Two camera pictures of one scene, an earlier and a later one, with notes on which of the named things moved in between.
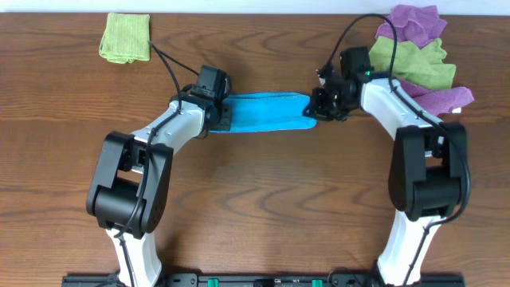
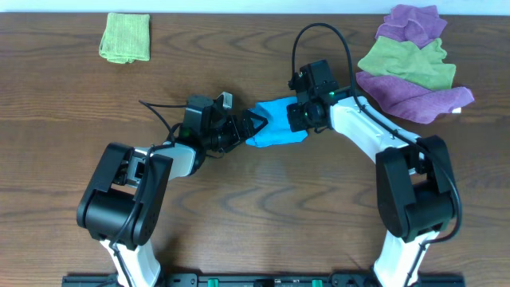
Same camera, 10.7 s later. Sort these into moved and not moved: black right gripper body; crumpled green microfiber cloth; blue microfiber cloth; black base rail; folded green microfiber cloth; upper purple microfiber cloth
Moved: black right gripper body; blue microfiber cloth
Not moved: folded green microfiber cloth; black base rail; crumpled green microfiber cloth; upper purple microfiber cloth
